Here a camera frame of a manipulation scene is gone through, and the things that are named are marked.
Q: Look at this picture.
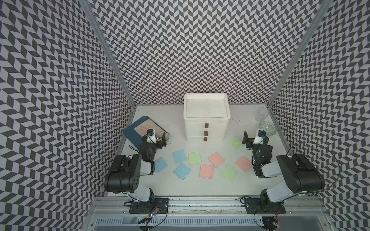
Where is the green sticky note centre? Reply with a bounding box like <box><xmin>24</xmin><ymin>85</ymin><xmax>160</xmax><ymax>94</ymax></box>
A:
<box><xmin>188</xmin><ymin>152</ymin><xmax>202</xmax><ymax>165</ymax></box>

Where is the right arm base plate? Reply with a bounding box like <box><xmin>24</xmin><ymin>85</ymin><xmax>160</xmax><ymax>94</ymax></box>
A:
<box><xmin>242</xmin><ymin>197</ymin><xmax>286</xmax><ymax>214</ymax></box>

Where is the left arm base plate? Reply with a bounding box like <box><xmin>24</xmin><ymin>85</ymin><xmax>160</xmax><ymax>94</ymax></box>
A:
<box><xmin>129</xmin><ymin>197</ymin><xmax>169</xmax><ymax>214</ymax></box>

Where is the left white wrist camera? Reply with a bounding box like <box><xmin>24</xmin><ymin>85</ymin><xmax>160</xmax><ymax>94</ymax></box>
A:
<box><xmin>146</xmin><ymin>129</ymin><xmax>157</xmax><ymax>143</ymax></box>

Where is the aluminium front rail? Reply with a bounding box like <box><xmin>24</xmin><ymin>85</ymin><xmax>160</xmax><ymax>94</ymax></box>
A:
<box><xmin>87</xmin><ymin>196</ymin><xmax>329</xmax><ymax>216</ymax></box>

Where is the pink sticky note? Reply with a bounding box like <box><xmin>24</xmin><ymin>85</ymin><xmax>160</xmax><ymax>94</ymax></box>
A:
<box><xmin>236</xmin><ymin>156</ymin><xmax>252</xmax><ymax>173</ymax></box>
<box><xmin>199</xmin><ymin>164</ymin><xmax>214</xmax><ymax>179</ymax></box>
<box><xmin>208</xmin><ymin>152</ymin><xmax>225</xmax><ymax>168</ymax></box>

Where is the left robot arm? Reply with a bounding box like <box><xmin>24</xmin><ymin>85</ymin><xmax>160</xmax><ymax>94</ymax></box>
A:
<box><xmin>104</xmin><ymin>129</ymin><xmax>167</xmax><ymax>204</ymax></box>

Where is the blue sticky note upper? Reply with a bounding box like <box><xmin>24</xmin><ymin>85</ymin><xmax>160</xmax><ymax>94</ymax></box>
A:
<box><xmin>172</xmin><ymin>149</ymin><xmax>187</xmax><ymax>164</ymax></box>

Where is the blue sticky note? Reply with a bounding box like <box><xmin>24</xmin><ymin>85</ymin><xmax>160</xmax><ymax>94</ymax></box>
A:
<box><xmin>155</xmin><ymin>157</ymin><xmax>168</xmax><ymax>173</ymax></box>
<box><xmin>172</xmin><ymin>149</ymin><xmax>187</xmax><ymax>164</ymax></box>
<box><xmin>173</xmin><ymin>163</ymin><xmax>191</xmax><ymax>181</ymax></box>

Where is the green sticky note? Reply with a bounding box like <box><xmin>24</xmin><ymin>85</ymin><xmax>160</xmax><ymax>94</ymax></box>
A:
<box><xmin>188</xmin><ymin>152</ymin><xmax>202</xmax><ymax>165</ymax></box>
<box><xmin>229</xmin><ymin>137</ymin><xmax>244</xmax><ymax>150</ymax></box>
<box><xmin>220</xmin><ymin>165</ymin><xmax>238</xmax><ymax>183</ymax></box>

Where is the blue sticky note lower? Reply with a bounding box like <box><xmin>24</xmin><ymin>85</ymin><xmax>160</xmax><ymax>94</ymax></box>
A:
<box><xmin>173</xmin><ymin>163</ymin><xmax>191</xmax><ymax>181</ymax></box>

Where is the green sticky note lower right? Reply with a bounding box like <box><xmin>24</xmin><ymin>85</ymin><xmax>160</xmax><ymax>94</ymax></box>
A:
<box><xmin>220</xmin><ymin>165</ymin><xmax>238</xmax><ymax>183</ymax></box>

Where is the blue sticky note far left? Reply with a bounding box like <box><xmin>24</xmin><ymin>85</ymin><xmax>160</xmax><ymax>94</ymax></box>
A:
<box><xmin>155</xmin><ymin>157</ymin><xmax>168</xmax><ymax>173</ymax></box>

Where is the green sticky note upper right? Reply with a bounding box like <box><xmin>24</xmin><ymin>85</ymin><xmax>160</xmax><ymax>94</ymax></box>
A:
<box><xmin>229</xmin><ymin>137</ymin><xmax>244</xmax><ymax>150</ymax></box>

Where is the clear drinking glass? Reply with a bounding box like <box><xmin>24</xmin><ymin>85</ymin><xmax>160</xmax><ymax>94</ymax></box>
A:
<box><xmin>255</xmin><ymin>107</ymin><xmax>269</xmax><ymax>123</ymax></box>

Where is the white three-drawer plastic cabinet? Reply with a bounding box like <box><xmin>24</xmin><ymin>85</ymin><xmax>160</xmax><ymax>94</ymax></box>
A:
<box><xmin>184</xmin><ymin>93</ymin><xmax>231</xmax><ymax>142</ymax></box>

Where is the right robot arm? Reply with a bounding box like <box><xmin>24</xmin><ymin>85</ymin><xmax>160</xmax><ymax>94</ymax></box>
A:
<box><xmin>242</xmin><ymin>130</ymin><xmax>325</xmax><ymax>214</ymax></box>

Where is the dark blue tray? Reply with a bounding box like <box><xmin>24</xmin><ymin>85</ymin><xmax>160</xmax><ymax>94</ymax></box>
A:
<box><xmin>123</xmin><ymin>115</ymin><xmax>171</xmax><ymax>151</ymax></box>

